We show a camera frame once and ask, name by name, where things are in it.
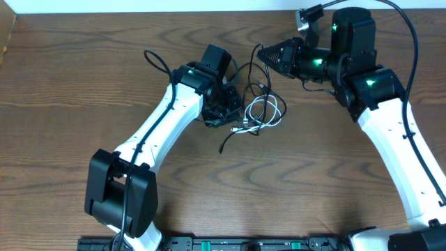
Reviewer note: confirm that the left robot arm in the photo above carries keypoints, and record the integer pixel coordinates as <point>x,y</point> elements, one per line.
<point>121,189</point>

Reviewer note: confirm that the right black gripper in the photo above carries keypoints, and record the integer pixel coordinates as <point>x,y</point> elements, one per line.
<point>298,47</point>

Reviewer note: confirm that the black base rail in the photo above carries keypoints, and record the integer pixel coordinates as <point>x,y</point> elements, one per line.
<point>316,242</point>

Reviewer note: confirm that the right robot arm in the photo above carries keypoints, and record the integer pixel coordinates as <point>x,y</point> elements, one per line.
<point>378,102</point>

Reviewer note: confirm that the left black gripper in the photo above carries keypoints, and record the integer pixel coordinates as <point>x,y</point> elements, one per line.
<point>221,113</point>

